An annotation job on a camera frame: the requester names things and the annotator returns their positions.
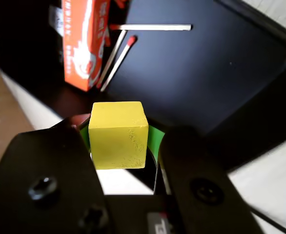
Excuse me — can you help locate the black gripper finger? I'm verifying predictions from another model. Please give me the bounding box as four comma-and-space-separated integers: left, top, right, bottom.
0, 113, 114, 234
146, 125, 263, 234

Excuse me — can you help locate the yellow wooden cube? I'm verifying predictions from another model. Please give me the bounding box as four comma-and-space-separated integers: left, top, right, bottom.
88, 101, 149, 171

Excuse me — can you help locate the black box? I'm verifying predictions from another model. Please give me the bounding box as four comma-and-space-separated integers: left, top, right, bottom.
0, 0, 286, 195

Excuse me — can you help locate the orange matchbox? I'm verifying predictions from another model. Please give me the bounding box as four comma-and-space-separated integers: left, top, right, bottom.
61, 0, 112, 93

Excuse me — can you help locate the red-tipped wooden match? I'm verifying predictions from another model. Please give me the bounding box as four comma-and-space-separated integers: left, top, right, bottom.
100, 35, 138, 92
96, 30, 128, 89
110, 23, 192, 32

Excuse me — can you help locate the thin black cable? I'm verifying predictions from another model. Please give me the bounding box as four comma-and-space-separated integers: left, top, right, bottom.
251, 208, 286, 234

